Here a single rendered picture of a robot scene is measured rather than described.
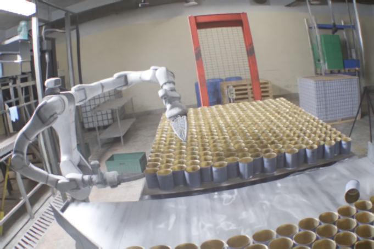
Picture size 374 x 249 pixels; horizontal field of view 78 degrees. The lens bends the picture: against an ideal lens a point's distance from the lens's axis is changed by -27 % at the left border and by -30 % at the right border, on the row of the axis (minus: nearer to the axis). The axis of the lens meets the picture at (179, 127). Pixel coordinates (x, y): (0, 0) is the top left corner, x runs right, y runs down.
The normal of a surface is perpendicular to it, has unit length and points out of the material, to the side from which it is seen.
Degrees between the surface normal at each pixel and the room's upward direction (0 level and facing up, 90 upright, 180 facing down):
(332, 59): 90
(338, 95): 88
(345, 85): 88
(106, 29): 90
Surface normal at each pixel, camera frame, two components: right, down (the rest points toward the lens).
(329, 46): -0.01, 0.21
